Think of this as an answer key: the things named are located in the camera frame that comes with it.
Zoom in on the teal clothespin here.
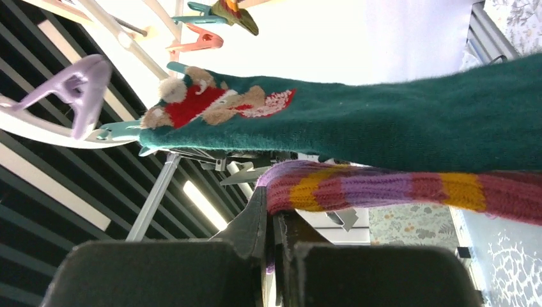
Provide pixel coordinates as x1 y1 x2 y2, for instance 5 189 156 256
96 119 142 141

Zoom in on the purple clothespin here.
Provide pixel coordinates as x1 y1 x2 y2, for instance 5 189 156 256
8 54 112 141

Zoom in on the pink clothespin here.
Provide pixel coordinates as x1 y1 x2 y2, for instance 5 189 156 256
166 24 224 53

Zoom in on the dark green sock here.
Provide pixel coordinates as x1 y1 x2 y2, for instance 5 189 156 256
139 54 541 172

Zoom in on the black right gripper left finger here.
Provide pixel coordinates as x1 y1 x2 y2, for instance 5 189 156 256
42 187 267 306

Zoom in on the olive orange sock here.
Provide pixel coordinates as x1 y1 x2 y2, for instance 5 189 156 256
211 0 259 36

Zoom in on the white plastic clip hanger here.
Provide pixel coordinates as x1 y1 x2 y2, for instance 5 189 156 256
1 1 180 149

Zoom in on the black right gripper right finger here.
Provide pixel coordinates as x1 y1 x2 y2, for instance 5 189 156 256
273 212 482 307

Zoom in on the purple yellow striped sock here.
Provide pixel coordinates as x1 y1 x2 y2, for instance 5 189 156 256
256 160 541 225

